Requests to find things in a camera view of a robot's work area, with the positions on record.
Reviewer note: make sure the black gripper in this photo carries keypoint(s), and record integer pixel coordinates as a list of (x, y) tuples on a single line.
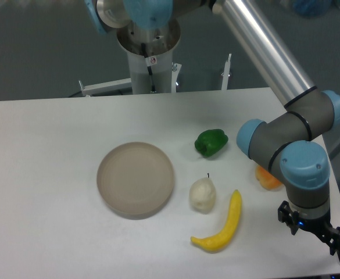
[(313, 220)]

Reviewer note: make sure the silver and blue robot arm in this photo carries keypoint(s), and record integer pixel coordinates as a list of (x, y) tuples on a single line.
[(284, 147)]

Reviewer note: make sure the yellow banana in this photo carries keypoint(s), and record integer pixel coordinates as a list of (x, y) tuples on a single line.
[(219, 241)]

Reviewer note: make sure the orange bell pepper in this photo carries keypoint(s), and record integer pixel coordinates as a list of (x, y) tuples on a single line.
[(265, 179)]

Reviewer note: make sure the white pear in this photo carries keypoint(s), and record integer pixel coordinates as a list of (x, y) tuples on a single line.
[(202, 195)]

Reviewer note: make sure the green bell pepper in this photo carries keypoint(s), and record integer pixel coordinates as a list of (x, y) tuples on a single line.
[(210, 142)]

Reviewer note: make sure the beige round plate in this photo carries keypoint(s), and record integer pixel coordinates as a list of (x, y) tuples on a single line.
[(136, 180)]

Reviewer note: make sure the white upright bracket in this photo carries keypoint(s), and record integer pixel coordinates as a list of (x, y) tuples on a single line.
[(226, 73)]

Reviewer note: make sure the white metal frame bar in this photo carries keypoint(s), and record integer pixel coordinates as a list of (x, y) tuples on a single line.
[(105, 88)]

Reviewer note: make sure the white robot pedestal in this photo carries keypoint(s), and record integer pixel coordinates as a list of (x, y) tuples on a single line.
[(150, 57)]

